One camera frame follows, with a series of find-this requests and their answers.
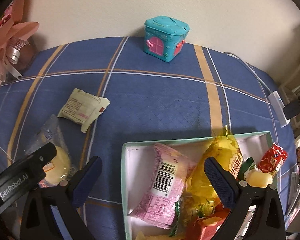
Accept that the cream snack packet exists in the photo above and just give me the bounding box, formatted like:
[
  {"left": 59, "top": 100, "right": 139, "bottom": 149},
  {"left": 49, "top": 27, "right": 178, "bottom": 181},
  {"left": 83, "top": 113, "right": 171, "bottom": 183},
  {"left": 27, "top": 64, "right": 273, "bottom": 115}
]
[{"left": 57, "top": 88, "right": 110, "bottom": 133}]

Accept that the white green snack packet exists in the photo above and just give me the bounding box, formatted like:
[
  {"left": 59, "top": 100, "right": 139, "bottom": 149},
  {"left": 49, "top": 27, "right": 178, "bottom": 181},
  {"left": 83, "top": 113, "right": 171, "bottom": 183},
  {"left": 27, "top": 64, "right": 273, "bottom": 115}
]
[{"left": 237, "top": 157, "right": 273, "bottom": 188}]

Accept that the pink snack packet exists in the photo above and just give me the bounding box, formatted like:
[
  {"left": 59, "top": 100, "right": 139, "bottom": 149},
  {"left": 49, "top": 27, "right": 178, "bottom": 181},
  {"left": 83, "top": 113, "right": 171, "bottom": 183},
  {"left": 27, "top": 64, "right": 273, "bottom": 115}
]
[{"left": 127, "top": 142, "right": 198, "bottom": 228}]

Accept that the red orange snack packet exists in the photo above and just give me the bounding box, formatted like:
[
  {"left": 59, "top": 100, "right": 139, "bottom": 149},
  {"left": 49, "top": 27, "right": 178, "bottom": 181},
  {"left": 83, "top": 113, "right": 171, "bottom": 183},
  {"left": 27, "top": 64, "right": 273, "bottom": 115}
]
[{"left": 185, "top": 209, "right": 230, "bottom": 240}]

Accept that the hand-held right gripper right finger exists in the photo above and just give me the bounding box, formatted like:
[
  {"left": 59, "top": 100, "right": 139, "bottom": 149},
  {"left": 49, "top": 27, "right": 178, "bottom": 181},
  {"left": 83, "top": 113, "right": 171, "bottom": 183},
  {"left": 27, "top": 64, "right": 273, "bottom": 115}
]
[{"left": 204, "top": 156, "right": 287, "bottom": 240}]

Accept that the white tray with teal rim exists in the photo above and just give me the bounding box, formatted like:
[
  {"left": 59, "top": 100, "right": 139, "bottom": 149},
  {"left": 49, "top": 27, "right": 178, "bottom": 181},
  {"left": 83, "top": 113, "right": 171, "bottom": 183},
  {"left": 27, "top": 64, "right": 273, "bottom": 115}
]
[{"left": 121, "top": 131, "right": 282, "bottom": 240}]

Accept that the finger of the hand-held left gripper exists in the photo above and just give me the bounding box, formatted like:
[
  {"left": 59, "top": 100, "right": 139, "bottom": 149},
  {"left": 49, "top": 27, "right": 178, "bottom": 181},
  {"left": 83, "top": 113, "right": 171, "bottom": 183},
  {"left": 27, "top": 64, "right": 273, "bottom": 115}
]
[{"left": 11, "top": 142, "right": 57, "bottom": 171}]

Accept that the green cow-print cake packet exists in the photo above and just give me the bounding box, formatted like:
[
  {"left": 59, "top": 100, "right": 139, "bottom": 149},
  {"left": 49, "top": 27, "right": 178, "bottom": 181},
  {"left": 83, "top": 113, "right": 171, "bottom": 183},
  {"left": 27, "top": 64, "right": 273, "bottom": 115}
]
[{"left": 169, "top": 201, "right": 182, "bottom": 237}]

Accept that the white power strip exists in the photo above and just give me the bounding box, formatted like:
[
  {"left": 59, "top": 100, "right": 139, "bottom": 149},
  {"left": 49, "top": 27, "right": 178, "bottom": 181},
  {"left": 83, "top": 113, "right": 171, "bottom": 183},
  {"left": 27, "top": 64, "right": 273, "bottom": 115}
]
[{"left": 268, "top": 91, "right": 290, "bottom": 127}]

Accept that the teal toy house box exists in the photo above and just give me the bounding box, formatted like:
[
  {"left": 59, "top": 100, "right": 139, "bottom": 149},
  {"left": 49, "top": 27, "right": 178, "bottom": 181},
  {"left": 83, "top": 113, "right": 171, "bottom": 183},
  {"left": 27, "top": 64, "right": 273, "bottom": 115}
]
[{"left": 142, "top": 16, "right": 190, "bottom": 62}]

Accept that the pink flower bouquet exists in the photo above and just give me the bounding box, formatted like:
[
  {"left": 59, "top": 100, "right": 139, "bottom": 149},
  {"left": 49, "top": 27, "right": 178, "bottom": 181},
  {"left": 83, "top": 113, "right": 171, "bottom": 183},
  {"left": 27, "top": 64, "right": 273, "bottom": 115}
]
[{"left": 0, "top": 0, "right": 40, "bottom": 98}]

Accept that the yellow translucent snack packet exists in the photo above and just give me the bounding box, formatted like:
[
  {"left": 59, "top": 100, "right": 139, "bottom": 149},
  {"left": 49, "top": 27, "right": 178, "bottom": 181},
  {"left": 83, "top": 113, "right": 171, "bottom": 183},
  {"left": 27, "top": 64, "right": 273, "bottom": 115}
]
[{"left": 185, "top": 125, "right": 243, "bottom": 217}]

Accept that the red gold-print snack packet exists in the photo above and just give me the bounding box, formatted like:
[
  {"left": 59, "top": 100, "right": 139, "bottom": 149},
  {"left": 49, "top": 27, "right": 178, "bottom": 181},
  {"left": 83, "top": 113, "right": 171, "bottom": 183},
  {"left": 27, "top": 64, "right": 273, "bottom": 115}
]
[{"left": 257, "top": 143, "right": 288, "bottom": 179}]

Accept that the blue plaid tablecloth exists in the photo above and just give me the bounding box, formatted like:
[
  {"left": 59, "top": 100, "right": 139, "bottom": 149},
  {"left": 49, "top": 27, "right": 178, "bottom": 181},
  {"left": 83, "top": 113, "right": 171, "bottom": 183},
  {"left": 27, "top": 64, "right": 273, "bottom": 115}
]
[{"left": 0, "top": 36, "right": 295, "bottom": 240}]

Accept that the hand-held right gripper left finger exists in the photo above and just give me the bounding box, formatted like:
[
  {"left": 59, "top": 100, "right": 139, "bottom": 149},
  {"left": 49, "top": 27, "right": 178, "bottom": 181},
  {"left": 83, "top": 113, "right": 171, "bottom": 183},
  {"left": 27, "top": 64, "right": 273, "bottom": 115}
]
[{"left": 20, "top": 156, "right": 102, "bottom": 240}]

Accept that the white cable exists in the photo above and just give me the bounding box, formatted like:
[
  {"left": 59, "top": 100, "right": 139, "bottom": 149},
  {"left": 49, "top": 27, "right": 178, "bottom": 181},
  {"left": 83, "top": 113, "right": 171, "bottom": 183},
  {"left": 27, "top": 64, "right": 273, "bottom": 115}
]
[{"left": 224, "top": 52, "right": 273, "bottom": 93}]

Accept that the clear cake packet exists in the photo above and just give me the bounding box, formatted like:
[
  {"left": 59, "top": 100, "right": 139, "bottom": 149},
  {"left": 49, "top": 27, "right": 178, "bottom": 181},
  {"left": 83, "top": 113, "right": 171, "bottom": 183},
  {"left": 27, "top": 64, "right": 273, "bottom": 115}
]
[{"left": 24, "top": 114, "right": 78, "bottom": 188}]

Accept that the pale yellow roll cake packet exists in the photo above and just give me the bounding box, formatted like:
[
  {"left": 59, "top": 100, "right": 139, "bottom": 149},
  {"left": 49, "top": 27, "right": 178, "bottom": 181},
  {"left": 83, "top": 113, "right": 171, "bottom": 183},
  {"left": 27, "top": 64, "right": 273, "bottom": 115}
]
[{"left": 136, "top": 231, "right": 185, "bottom": 240}]

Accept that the dark power adapter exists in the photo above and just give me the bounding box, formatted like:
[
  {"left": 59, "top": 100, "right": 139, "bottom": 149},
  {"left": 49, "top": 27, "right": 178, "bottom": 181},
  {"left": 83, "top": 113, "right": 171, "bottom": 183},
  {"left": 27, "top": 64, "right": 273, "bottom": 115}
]
[{"left": 283, "top": 102, "right": 300, "bottom": 120}]

